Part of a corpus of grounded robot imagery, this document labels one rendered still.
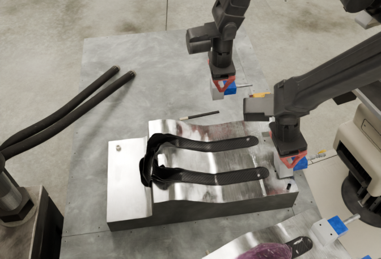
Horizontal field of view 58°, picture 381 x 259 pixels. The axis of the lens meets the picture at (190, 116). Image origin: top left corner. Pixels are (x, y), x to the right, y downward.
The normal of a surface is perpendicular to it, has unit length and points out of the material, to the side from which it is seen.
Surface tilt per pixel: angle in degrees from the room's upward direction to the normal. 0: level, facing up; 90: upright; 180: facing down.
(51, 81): 0
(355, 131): 8
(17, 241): 0
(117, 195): 0
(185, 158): 27
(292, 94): 75
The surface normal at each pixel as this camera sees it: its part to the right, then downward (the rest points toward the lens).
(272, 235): 0.40, -0.73
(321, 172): -0.02, -0.65
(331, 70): -0.97, -0.10
